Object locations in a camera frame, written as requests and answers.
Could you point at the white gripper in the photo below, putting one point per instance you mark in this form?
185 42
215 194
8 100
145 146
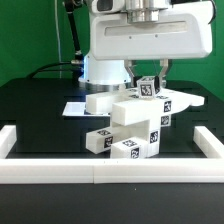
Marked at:
147 30

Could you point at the white chair back frame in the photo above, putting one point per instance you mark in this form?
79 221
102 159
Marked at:
127 108

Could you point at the white chair seat plate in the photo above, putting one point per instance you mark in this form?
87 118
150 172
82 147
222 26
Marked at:
150 131

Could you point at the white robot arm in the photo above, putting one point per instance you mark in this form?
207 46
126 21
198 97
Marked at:
104 75

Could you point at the white marker sheet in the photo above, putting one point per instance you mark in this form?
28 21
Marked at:
75 109

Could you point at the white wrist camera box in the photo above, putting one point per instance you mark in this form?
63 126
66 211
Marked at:
107 6

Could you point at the black camera stand pole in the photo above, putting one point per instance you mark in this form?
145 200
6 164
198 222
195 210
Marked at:
70 6

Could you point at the white U-shaped fence frame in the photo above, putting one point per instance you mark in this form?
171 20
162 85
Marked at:
158 170

